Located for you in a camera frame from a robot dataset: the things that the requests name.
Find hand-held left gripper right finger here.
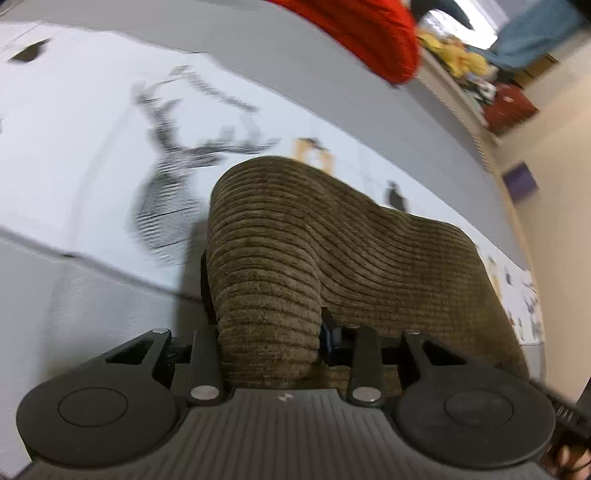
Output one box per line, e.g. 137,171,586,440
320,307,467,407

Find person's right hand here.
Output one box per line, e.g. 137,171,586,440
551,443,591,480

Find red knitted blanket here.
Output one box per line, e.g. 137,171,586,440
270,0,421,85

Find blue curtain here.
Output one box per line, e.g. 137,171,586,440
489,0,588,71

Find wooden bed frame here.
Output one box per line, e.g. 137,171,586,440
480,134,548,333

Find brown corduroy pants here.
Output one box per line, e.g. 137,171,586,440
205,156,530,398

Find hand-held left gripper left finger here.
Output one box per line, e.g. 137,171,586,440
105,251,228,407

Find printed grey bed sheet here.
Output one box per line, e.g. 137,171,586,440
0,0,546,476

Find pile of yellow items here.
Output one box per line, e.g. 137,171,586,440
421,34,491,78

